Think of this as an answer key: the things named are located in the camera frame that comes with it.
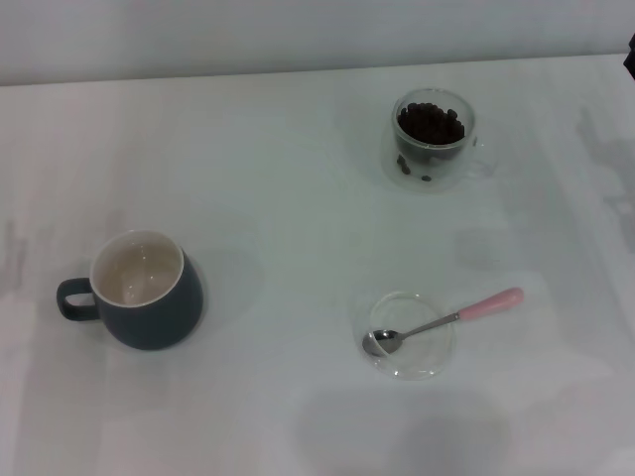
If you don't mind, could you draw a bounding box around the pink-handled metal spoon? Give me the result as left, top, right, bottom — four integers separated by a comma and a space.
361, 286, 525, 358

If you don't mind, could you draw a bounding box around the dark blue ceramic mug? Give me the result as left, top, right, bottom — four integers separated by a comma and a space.
55, 228, 204, 352

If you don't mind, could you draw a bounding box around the pile of coffee beans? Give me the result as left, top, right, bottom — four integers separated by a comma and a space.
396, 101, 467, 165

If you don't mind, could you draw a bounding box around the clear glass saucer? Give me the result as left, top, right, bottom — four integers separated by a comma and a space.
354, 291, 456, 382

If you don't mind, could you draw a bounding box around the double-wall glass cup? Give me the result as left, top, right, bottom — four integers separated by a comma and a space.
380, 87, 497, 194

